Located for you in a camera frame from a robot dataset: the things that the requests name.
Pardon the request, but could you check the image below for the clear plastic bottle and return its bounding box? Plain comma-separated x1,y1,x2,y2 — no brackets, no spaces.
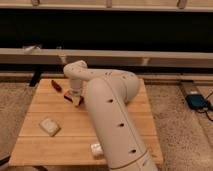
90,143,104,158

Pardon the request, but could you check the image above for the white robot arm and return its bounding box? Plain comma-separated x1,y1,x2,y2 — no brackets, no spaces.
63,61,158,171

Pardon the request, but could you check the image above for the blue power adapter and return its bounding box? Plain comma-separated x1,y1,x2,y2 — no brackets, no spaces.
186,94,208,110

